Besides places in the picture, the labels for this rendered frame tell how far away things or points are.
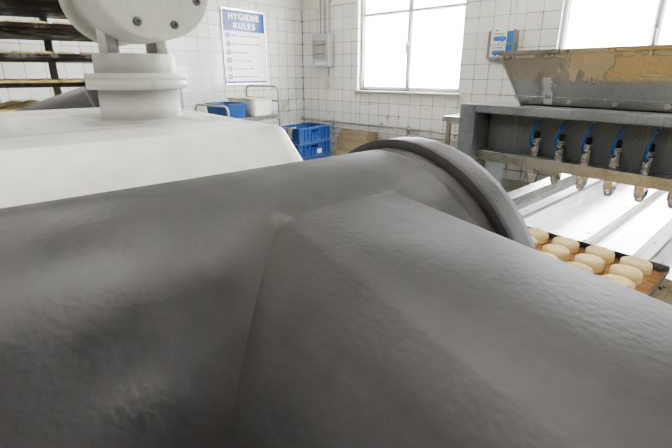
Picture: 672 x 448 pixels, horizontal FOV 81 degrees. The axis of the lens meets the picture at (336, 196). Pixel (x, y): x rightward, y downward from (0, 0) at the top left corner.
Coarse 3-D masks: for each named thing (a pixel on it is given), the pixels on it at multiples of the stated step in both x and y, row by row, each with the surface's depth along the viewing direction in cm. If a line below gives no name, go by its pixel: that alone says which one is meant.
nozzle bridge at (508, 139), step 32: (480, 128) 116; (512, 128) 113; (544, 128) 107; (576, 128) 101; (608, 128) 96; (640, 128) 91; (480, 160) 125; (512, 160) 110; (544, 160) 103; (576, 160) 102; (608, 160) 97; (640, 160) 92
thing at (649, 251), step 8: (656, 232) 95; (664, 232) 95; (648, 240) 90; (656, 240) 90; (664, 240) 90; (640, 248) 86; (648, 248) 86; (656, 248) 86; (664, 248) 90; (640, 256) 82; (648, 256) 82; (656, 256) 86; (664, 256) 93
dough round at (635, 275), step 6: (618, 264) 74; (624, 264) 74; (612, 270) 72; (618, 270) 72; (624, 270) 72; (630, 270) 72; (636, 270) 72; (624, 276) 70; (630, 276) 70; (636, 276) 70; (642, 276) 70; (636, 282) 70
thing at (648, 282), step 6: (540, 246) 86; (582, 252) 83; (570, 258) 81; (606, 264) 78; (612, 264) 78; (606, 270) 76; (648, 276) 74; (654, 276) 74; (660, 276) 74; (642, 282) 72; (648, 282) 72; (654, 282) 72; (636, 288) 70; (642, 288) 70; (648, 288) 70
